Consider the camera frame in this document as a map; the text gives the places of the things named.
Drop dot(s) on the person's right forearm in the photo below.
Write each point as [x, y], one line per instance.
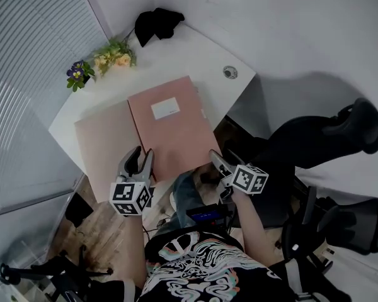
[253, 231]

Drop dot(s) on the black mesh office chair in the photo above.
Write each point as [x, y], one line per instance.
[349, 225]
[66, 275]
[299, 143]

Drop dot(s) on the black device blue screen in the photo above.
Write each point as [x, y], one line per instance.
[208, 215]

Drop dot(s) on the purple flower potted plant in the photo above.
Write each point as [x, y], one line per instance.
[77, 74]

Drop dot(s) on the person's left forearm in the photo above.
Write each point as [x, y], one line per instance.
[135, 250]

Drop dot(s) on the pink file box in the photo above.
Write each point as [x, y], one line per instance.
[176, 137]

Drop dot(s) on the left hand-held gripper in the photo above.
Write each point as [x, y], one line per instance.
[127, 197]

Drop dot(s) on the black cloth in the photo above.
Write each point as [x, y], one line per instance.
[156, 24]

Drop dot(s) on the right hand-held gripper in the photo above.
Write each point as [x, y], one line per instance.
[249, 179]

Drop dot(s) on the beige file box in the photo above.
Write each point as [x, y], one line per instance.
[107, 149]

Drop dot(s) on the person's black printed shirt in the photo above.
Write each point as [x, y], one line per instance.
[208, 269]

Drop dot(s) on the person's white shoe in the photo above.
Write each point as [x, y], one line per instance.
[173, 200]

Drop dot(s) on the yellow artificial flower bouquet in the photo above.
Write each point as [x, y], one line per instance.
[116, 58]

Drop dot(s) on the person's blue jeans leg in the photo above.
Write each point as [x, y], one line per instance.
[186, 197]

